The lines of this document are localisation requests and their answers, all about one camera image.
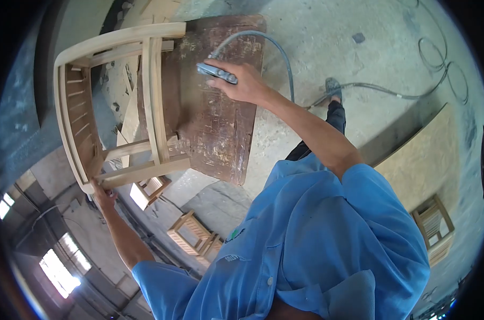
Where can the person's left hand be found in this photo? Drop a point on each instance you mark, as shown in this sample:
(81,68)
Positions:
(105,201)

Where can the person's right hand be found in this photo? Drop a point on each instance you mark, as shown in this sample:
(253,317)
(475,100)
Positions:
(248,86)

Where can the person's left fingers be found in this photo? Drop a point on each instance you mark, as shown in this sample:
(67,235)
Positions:
(100,191)

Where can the person's right index finger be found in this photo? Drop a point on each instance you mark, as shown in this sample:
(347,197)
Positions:
(222,64)

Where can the person's right thumb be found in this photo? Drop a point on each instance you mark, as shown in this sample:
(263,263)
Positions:
(217,84)

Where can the unfinished wooden chair frame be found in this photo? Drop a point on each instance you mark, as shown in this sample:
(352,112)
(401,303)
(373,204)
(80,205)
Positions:
(156,100)

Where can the worn brown wooden workbench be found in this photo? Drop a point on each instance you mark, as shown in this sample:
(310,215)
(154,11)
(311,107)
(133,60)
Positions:
(214,128)

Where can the small wooden slatted chair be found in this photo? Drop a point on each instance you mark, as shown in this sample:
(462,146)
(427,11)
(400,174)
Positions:
(150,192)

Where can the pale wooden plank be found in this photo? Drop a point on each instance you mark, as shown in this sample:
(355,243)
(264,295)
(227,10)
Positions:
(130,124)

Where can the bright window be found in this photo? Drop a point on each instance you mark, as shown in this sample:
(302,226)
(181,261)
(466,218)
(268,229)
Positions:
(5,206)
(62,268)

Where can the pile of wood offcuts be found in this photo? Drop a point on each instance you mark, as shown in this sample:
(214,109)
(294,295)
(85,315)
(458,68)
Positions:
(150,12)

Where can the person's legs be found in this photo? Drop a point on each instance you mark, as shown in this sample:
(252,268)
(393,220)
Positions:
(336,116)

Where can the person's body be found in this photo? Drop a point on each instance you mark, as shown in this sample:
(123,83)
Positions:
(314,248)

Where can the large plywood sheet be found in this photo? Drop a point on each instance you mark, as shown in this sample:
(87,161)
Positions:
(422,164)

